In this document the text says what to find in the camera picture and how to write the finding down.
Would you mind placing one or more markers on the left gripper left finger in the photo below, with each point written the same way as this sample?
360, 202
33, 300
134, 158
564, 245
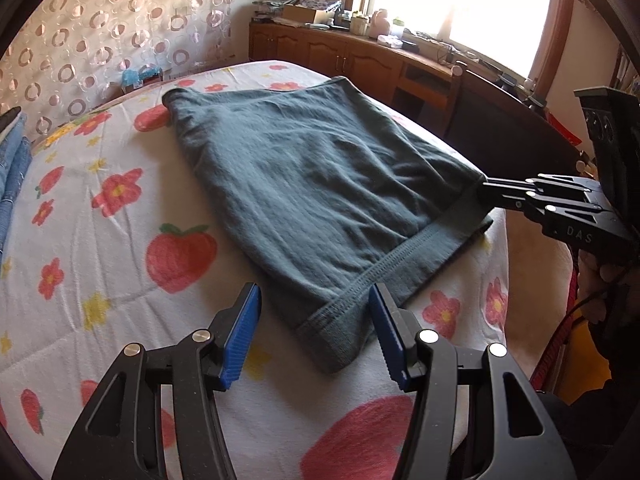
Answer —
119, 433

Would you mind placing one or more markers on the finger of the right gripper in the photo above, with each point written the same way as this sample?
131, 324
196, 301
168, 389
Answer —
533, 203
544, 183

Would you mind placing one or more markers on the person's right hand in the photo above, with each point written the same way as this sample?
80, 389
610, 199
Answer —
593, 278

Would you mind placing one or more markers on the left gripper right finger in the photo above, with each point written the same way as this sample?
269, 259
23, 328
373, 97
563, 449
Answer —
476, 416

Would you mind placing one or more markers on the cardboard box on counter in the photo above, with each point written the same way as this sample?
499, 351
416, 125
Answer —
301, 14

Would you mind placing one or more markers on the folded blue jeans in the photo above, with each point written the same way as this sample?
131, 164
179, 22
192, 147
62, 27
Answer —
16, 156

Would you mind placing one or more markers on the teal grey pants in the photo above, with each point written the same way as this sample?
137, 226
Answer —
327, 195

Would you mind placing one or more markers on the window with wooden frame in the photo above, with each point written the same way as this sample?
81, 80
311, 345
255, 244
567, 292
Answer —
525, 37

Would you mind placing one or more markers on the pink plush figurine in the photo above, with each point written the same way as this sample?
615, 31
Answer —
379, 24

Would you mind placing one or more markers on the wooden chair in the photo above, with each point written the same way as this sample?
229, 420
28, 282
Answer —
438, 119

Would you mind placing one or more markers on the white strawberry flower bedsheet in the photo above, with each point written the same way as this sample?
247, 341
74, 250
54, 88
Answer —
111, 241

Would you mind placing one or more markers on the blue item on box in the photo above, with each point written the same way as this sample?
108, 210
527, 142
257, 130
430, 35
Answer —
136, 79

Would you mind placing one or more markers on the circle pattern sheer curtain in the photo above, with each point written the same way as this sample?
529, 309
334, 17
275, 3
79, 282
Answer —
62, 58

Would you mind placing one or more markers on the wooden cabinet counter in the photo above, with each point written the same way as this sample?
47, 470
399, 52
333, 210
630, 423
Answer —
495, 131

